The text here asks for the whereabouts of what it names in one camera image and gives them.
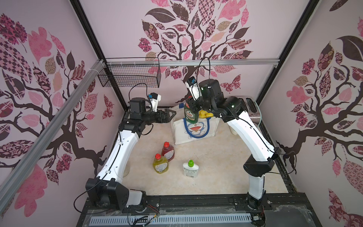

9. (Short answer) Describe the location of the dark green soap bottle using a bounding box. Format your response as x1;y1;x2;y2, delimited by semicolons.
184;96;199;124

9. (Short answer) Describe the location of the white canvas shopping bag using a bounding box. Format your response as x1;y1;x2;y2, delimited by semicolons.
171;106;220;145

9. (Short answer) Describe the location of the red liquid soap bottle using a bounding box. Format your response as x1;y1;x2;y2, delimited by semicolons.
161;142;175;161

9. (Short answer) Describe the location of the yellow-green soap bottle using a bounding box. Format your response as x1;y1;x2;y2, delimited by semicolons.
153;154;169;174

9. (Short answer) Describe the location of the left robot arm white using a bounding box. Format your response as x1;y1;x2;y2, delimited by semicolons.
86;109;176;210

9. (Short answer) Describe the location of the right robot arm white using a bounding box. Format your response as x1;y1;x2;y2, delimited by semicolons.
186;96;278;201

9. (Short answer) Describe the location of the mint chrome toaster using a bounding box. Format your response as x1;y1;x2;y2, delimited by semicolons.
237;96;261;125

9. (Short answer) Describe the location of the white bottle green cap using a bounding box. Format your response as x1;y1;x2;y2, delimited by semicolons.
183;160;199;178

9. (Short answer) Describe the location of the round beige lid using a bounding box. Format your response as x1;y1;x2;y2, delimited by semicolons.
123;162;130;178

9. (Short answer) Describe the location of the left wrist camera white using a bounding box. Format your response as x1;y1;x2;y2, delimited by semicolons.
148;92;161;112

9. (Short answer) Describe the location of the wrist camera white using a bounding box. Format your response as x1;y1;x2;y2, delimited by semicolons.
185;76;200;101
148;92;161;112

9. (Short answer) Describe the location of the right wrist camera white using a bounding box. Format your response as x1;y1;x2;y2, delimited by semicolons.
185;76;200;101

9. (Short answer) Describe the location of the aluminium rail back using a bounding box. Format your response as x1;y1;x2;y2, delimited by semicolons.
107;58;280;67

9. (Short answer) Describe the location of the aluminium rail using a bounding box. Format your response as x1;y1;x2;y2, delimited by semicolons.
107;58;280;67
1;59;105;212

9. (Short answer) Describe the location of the black wire mesh basket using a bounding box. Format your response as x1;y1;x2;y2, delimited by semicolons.
98;57;161;88

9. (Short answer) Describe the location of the aluminium rail left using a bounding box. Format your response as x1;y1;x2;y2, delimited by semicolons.
1;59;105;212

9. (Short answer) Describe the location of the black base frame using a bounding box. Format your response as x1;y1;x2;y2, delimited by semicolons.
76;193;321;227

